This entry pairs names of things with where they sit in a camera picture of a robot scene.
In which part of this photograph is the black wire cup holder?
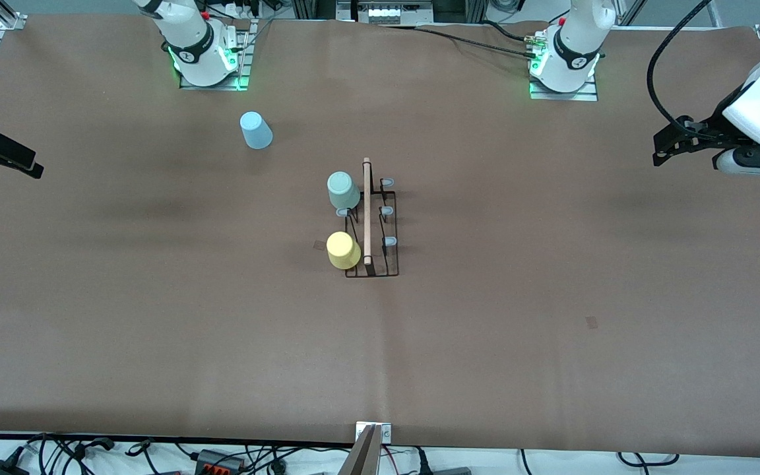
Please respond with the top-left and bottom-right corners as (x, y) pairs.
(335, 157), (399, 278)

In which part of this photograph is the pale green plastic cup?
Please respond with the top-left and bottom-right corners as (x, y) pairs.
(327, 171), (362, 210)

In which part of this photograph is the yellow plastic cup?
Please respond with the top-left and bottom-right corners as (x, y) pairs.
(326, 231), (362, 270)

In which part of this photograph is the light blue plastic cup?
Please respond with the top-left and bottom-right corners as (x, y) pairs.
(239, 111), (274, 150)

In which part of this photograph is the brown paper table cover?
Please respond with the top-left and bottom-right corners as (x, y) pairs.
(0, 15), (760, 459)

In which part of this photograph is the white power strip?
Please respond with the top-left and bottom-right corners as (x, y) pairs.
(337, 0), (435, 24)

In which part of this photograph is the black and orange box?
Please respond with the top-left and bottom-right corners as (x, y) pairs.
(194, 449), (247, 473)

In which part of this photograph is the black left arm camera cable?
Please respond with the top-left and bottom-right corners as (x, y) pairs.
(645, 0), (714, 133)

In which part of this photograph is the aluminium arm base plate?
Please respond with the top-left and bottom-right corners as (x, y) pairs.
(179, 18), (253, 91)
(528, 30), (600, 102)

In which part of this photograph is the thin black table cable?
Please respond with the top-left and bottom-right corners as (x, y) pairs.
(482, 20), (540, 43)

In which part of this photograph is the thick black table cable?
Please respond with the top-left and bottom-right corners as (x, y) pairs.
(380, 24), (534, 59)

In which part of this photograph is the tangled black cable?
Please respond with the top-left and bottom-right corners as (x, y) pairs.
(24, 434), (120, 475)

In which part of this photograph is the curved black cable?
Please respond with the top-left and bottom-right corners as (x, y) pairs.
(617, 451), (679, 466)

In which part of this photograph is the silver bracket plate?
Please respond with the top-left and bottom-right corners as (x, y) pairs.
(356, 422), (393, 444)

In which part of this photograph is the grey aluminium profile post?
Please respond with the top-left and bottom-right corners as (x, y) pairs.
(339, 426), (384, 475)

